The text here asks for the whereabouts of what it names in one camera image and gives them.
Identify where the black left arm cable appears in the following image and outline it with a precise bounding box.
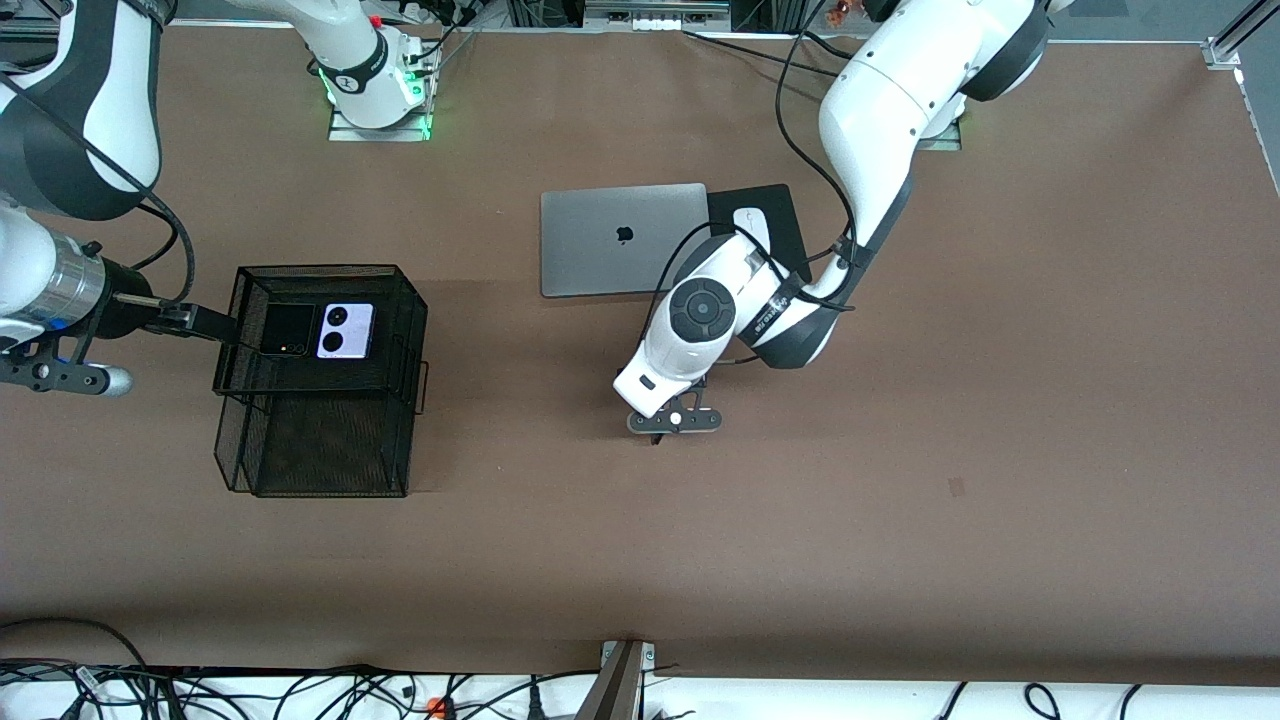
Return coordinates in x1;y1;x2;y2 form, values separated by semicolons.
650;0;861;313

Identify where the aluminium frame rail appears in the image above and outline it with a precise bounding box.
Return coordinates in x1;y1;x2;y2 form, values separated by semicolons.
1205;0;1280;71

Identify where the black flip phone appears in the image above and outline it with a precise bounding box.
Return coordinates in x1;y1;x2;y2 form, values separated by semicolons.
259;302;318;358

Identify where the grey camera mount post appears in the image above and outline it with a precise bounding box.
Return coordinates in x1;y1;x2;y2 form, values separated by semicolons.
575;640;656;720

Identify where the silver laptop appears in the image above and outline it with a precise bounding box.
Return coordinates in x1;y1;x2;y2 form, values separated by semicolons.
540;182;709;299

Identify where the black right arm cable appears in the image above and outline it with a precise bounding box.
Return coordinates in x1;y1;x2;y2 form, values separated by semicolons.
0;75;196;304

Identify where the black mouse pad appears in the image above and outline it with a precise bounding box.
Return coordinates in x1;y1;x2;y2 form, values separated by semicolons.
706;183;813;286

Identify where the black wire mesh organizer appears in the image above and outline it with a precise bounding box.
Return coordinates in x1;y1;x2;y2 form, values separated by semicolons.
212;264;431;499

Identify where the white power strip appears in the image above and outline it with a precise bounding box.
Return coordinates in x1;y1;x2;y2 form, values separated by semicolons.
585;0;731;31

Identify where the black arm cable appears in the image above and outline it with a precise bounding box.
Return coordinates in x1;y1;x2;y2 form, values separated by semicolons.
650;0;861;313
0;75;196;304

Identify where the lavender flip phone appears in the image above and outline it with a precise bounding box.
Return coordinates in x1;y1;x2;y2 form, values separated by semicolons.
316;302;376;362

